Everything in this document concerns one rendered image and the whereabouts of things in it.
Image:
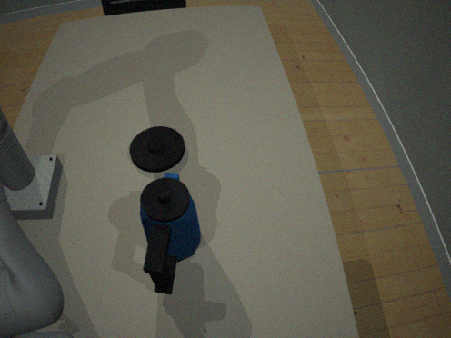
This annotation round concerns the black round disc with centre stud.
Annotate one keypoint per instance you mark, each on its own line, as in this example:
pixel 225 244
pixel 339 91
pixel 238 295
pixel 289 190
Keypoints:
pixel 157 149

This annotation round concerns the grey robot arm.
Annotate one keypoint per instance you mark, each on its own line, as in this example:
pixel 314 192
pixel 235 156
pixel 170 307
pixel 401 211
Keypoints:
pixel 31 297

